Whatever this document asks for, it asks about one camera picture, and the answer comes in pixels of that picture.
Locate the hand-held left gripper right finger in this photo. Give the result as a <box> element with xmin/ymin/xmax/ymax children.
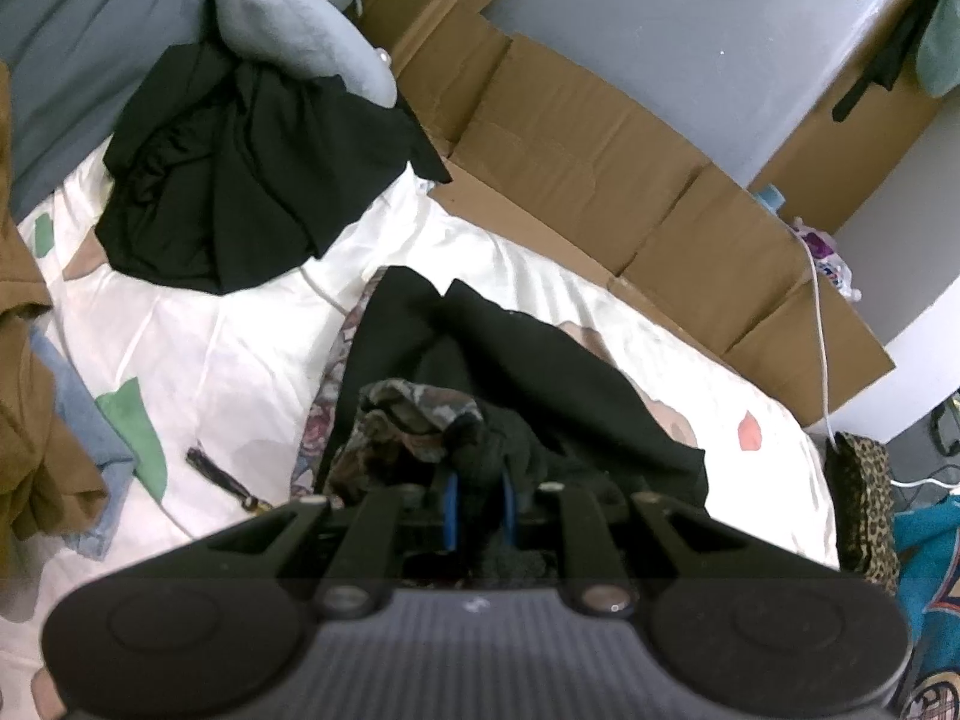
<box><xmin>499</xmin><ymin>469</ymin><xmax>758</xmax><ymax>616</ymax></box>

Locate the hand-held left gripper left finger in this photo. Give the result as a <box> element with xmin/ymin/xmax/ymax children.
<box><xmin>187</xmin><ymin>465</ymin><xmax>460</xmax><ymax>620</ymax></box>

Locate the floral printed garment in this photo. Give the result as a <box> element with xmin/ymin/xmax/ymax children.
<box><xmin>289</xmin><ymin>274</ymin><xmax>485</xmax><ymax>511</ymax></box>

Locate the black knit sweater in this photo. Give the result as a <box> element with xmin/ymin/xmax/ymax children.
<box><xmin>315</xmin><ymin>266</ymin><xmax>710</xmax><ymax>578</ymax></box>

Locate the black tassel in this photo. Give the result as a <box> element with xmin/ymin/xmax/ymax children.
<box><xmin>186</xmin><ymin>446</ymin><xmax>271</xmax><ymax>515</ymax></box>

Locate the white printed bedsheet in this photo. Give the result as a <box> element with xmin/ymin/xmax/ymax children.
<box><xmin>0</xmin><ymin>142</ymin><xmax>841</xmax><ymax>720</ymax></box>

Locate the leopard print cloth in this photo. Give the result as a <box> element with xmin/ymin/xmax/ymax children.
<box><xmin>825</xmin><ymin>431</ymin><xmax>897</xmax><ymax>593</ymax></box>

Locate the flattened cardboard sheet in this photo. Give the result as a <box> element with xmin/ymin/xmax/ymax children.
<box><xmin>315</xmin><ymin>0</ymin><xmax>897</xmax><ymax>428</ymax></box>

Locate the light blue cloth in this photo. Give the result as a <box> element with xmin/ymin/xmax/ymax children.
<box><xmin>26</xmin><ymin>326</ymin><xmax>143</xmax><ymax>560</ymax></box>

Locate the purple white packet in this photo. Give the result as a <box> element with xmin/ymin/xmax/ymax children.
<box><xmin>791</xmin><ymin>217</ymin><xmax>863</xmax><ymax>301</ymax></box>

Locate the brown garment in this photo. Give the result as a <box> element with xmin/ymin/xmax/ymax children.
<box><xmin>0</xmin><ymin>64</ymin><xmax>110</xmax><ymax>541</ymax></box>

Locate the brown cardboard panel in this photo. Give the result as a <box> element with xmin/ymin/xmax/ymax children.
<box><xmin>746</xmin><ymin>0</ymin><xmax>950</xmax><ymax>233</ymax></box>

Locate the grey appliance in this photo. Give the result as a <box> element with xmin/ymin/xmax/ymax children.
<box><xmin>480</xmin><ymin>0</ymin><xmax>931</xmax><ymax>188</ymax></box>

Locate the grey plush toy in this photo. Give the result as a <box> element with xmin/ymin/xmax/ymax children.
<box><xmin>199</xmin><ymin>0</ymin><xmax>398</xmax><ymax>110</ymax></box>

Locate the grey-blue blanket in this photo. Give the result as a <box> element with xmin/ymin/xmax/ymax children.
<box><xmin>0</xmin><ymin>0</ymin><xmax>218</xmax><ymax>222</ymax></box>

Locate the hanging black garment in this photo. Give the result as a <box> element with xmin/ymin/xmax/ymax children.
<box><xmin>831</xmin><ymin>0</ymin><xmax>946</xmax><ymax>122</ymax></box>

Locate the hanging teal garment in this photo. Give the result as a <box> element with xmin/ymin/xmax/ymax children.
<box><xmin>916</xmin><ymin>0</ymin><xmax>960</xmax><ymax>98</ymax></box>

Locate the white cable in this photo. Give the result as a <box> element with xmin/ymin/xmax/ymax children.
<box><xmin>889</xmin><ymin>463</ymin><xmax>960</xmax><ymax>492</ymax></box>
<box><xmin>791</xmin><ymin>221</ymin><xmax>841</xmax><ymax>451</ymax></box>

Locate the black cable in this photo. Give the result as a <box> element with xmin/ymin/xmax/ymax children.
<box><xmin>928</xmin><ymin>399</ymin><xmax>960</xmax><ymax>458</ymax></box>

